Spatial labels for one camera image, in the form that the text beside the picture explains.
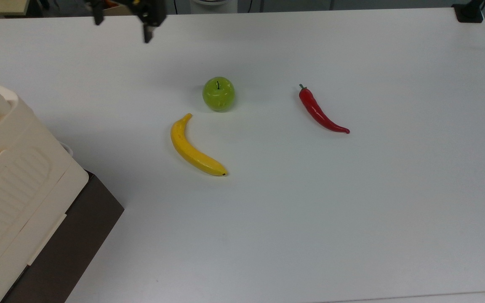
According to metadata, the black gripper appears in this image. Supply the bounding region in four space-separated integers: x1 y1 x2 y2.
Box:
87 0 168 44

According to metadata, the cream plastic cabinet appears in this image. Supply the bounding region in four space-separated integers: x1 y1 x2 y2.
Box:
0 72 90 303

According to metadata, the green toy apple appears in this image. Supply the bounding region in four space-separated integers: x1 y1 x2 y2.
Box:
202 76 235 112

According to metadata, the yellow toy banana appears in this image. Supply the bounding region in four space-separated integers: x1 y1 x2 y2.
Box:
170 113 229 177

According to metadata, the red toy chili pepper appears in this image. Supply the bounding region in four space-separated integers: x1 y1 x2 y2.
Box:
298 84 351 135

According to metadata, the dark brown wooden drawer box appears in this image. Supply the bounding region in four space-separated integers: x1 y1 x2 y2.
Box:
0 170 125 303

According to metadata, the black table clamp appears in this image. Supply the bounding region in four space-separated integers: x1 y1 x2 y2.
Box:
452 0 485 24

